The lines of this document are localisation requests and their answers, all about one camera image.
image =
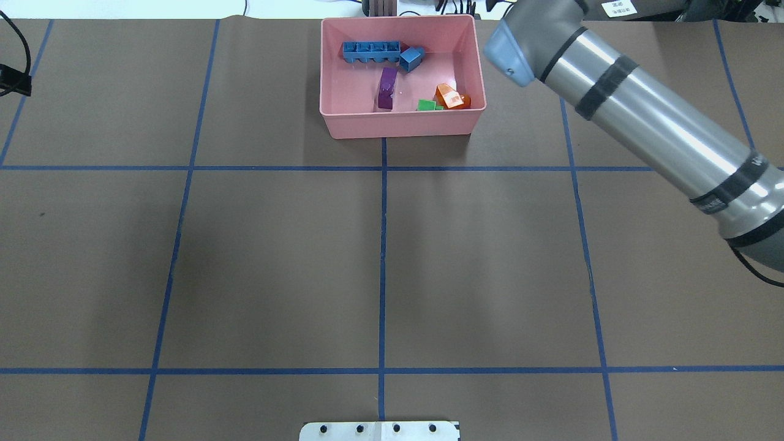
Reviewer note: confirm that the green block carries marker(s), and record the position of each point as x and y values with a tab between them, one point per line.
428	105

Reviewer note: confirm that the purple sloped block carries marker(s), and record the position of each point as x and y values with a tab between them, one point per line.
386	89

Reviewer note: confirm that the orange sloped block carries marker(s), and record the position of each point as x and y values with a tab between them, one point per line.
448	98

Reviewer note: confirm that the pink plastic box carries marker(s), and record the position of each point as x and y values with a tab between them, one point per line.
348	90

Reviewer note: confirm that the small blue single-stud block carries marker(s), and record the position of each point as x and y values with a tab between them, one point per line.
411	58

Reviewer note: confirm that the long blue four-stud block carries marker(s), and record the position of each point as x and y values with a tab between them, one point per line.
371	51

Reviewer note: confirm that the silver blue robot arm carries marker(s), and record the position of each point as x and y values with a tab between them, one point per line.
732	183

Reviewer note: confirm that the white label card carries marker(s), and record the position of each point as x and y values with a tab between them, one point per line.
620	8

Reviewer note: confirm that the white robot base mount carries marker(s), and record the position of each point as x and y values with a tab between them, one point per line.
381	430

